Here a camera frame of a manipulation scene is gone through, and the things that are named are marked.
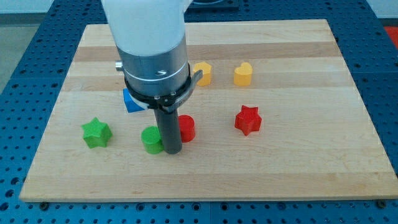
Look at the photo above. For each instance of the green circle block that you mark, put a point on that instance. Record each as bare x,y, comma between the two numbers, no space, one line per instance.
152,140

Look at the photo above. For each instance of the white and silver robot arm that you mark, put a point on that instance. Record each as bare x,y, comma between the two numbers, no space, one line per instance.
150,37

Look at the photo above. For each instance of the red circle block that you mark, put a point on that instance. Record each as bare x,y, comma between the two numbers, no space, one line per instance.
187,128

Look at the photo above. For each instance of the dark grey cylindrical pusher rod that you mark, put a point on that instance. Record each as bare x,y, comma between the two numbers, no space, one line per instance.
169,130

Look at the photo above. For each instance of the yellow hexagon block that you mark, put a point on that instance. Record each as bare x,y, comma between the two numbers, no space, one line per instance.
206,69

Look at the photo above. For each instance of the red star block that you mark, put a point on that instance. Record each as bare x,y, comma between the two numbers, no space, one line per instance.
248,120

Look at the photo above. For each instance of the yellow heart block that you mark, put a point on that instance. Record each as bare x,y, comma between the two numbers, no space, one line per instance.
243,74

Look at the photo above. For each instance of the blue cube block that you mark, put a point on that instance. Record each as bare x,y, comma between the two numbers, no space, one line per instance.
130,104

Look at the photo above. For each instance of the wooden board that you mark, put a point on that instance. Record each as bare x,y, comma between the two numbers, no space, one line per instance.
316,142

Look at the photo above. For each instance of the green star block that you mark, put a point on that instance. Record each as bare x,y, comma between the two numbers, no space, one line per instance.
96,133

